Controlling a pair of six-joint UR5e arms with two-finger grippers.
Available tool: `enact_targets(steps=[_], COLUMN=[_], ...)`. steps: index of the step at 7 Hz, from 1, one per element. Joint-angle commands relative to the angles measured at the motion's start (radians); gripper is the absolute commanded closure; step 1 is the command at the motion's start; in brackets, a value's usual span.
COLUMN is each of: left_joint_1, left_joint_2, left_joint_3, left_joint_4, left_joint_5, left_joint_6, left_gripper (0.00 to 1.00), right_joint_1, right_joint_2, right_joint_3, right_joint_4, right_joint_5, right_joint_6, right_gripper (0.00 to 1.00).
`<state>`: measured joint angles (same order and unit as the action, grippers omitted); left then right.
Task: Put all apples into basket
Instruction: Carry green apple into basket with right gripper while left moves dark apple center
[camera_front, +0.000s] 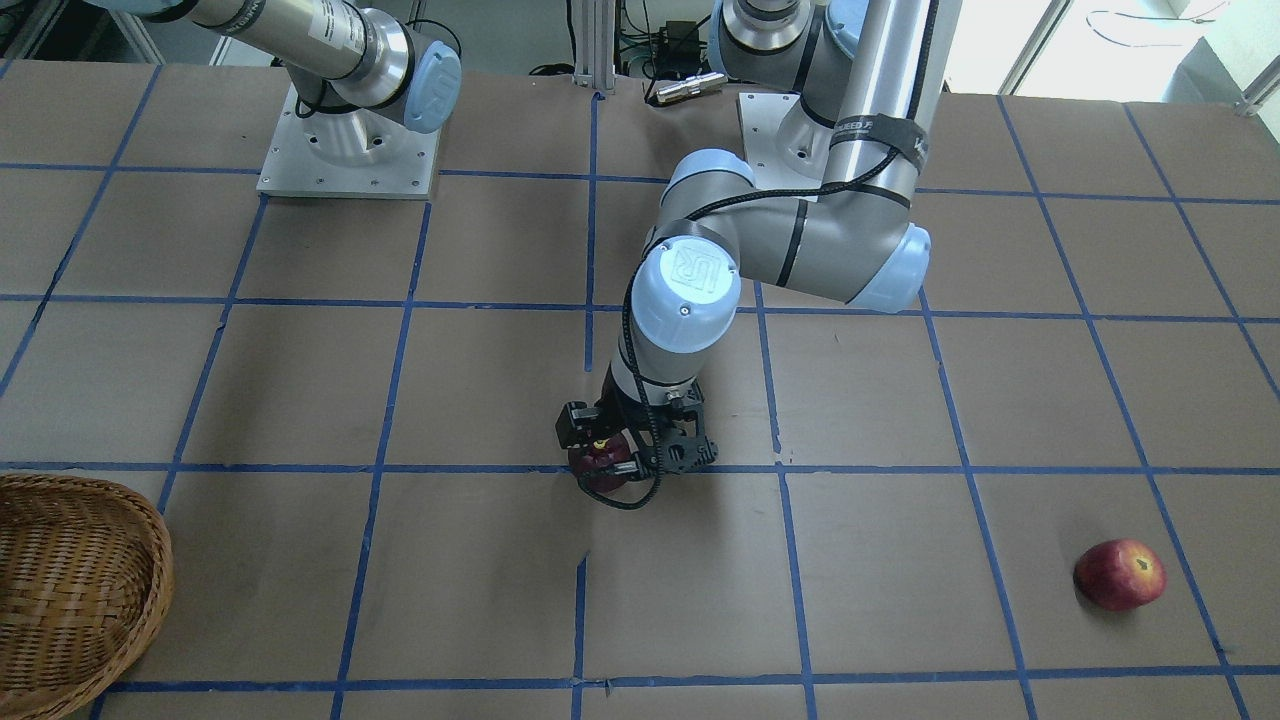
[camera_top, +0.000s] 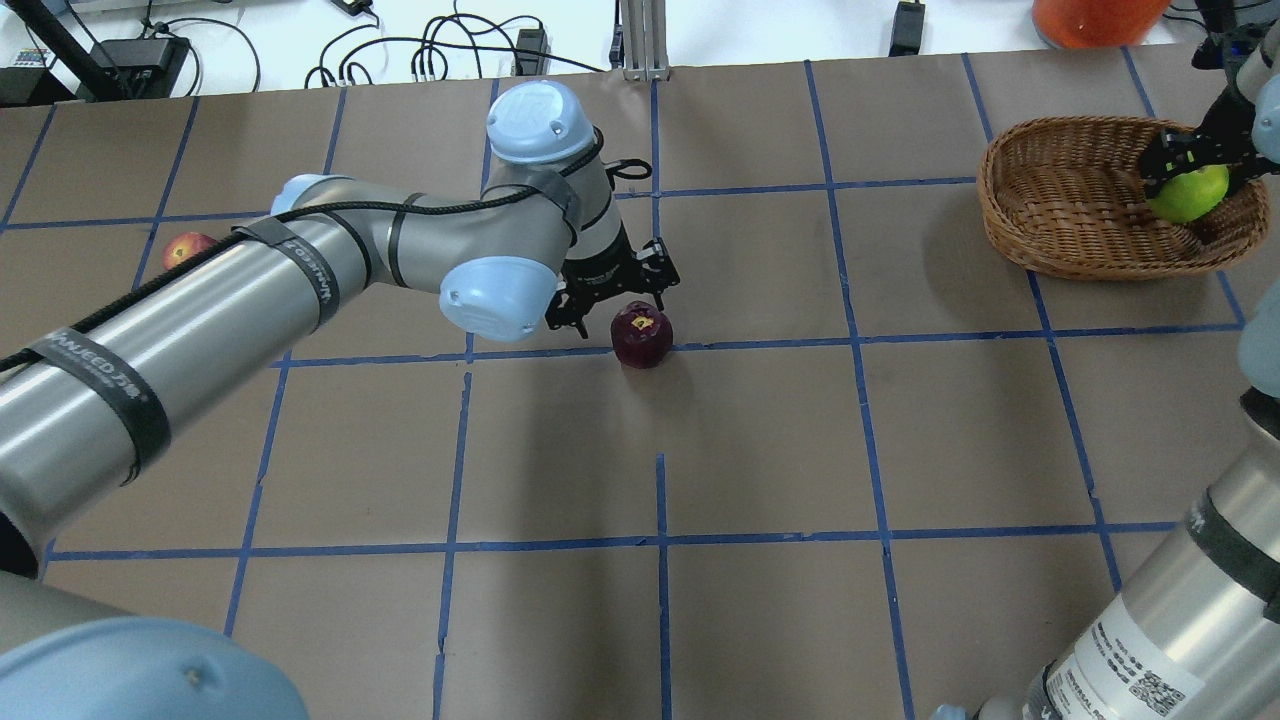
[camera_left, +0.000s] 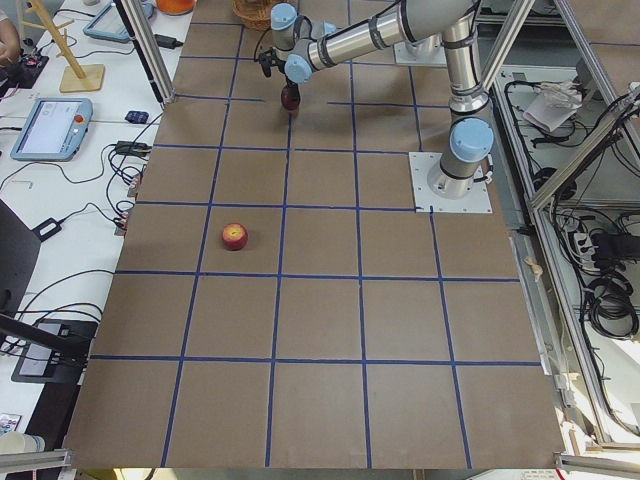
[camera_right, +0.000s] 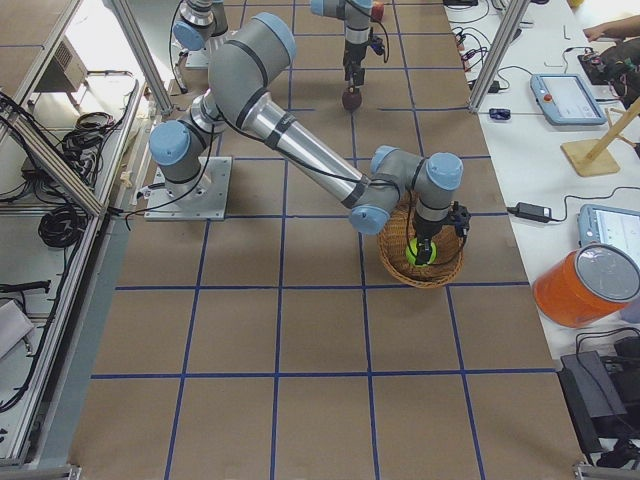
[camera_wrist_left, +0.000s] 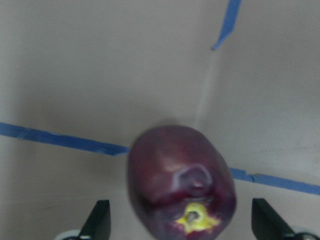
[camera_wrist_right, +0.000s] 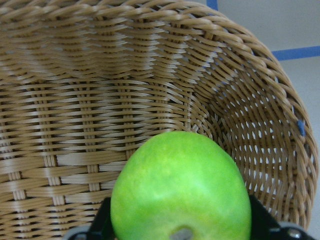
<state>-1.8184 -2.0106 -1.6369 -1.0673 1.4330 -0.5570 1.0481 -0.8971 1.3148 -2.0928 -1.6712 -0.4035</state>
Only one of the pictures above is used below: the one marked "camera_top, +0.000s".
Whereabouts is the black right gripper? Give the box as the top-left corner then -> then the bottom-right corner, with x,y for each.
1140,95 -> 1271,200

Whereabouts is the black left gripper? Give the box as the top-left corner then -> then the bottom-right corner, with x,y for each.
545,238 -> 681,336

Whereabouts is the green apple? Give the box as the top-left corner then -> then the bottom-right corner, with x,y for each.
1147,164 -> 1230,224

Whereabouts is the dark red apple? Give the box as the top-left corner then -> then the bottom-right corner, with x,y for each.
611,301 -> 675,370

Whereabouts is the red yellow apple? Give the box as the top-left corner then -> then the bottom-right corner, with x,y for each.
161,231 -> 218,272

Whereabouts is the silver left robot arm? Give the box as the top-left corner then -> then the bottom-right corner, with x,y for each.
1,79 -> 680,719

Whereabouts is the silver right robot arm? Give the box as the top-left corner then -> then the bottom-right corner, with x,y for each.
974,1 -> 1277,719

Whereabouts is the woven wicker basket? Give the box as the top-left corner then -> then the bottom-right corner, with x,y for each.
977,117 -> 1270,282

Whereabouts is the orange plastic bucket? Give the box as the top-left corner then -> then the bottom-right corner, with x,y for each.
1030,1 -> 1171,49

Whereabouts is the black power adapter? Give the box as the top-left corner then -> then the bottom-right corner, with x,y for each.
887,1 -> 925,56

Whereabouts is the aluminium frame post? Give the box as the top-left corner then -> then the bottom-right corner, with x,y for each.
618,0 -> 671,82

